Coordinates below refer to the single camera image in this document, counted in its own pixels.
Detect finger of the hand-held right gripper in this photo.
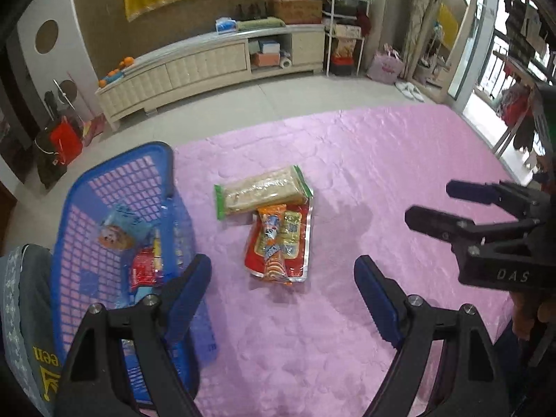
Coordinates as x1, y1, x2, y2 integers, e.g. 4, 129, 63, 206
404, 206, 479, 247
446, 179, 507, 205

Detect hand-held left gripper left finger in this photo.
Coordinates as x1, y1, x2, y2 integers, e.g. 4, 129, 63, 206
52, 253, 213, 417

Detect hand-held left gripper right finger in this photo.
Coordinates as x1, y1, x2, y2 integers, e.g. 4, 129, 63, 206
353, 255, 511, 417

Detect small red snack packet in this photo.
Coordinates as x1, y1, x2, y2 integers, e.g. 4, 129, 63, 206
130, 247, 166, 289

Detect yellow red snack strip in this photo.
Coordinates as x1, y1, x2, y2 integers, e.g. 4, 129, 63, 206
151, 228, 165, 270

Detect light blue cartoon snack packet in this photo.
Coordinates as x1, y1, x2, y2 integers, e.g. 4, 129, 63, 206
98, 203, 150, 250

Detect blue plastic basket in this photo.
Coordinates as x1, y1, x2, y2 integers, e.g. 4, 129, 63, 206
50, 141, 218, 404

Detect person's right hand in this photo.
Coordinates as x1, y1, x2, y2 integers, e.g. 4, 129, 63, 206
510, 291, 556, 342

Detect large red snack packet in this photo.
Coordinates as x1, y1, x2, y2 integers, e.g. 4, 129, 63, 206
244, 200, 314, 286

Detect hanging clothes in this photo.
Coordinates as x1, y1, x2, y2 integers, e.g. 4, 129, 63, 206
495, 82, 536, 154

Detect long orange snack packet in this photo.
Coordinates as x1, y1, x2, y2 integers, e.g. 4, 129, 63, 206
256, 204, 295, 283

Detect pink blanket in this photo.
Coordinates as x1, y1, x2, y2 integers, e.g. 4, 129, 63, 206
139, 104, 528, 417

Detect yellow snack packet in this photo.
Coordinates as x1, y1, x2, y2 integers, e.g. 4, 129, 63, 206
278, 210, 303, 261

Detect white slippers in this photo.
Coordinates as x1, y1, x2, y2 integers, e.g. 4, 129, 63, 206
395, 80, 426, 103

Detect green-edged cracker packet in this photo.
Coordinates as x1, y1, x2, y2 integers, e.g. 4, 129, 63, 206
214, 165, 314, 221

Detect pink bag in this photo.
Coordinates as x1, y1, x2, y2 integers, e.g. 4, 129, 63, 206
368, 46, 405, 81

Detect person's grey printed clothing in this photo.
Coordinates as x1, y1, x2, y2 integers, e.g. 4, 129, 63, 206
0, 243, 66, 415

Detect black bag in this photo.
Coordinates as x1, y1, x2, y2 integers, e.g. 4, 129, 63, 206
35, 128, 68, 188

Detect red bag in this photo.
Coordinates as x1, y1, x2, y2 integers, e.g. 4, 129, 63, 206
49, 117, 83, 166

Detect white metal rack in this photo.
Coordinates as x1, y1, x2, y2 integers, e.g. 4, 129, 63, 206
312, 0, 373, 77

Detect cream tv cabinet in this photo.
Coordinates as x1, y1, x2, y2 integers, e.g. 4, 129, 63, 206
95, 24, 326, 131

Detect orange box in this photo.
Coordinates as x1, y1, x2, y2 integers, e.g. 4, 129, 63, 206
252, 52, 281, 68

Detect brown cardboard box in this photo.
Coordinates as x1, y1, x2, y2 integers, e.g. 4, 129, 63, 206
273, 0, 323, 25

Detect green folded cloth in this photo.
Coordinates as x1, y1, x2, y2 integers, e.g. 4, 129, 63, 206
237, 16, 286, 32

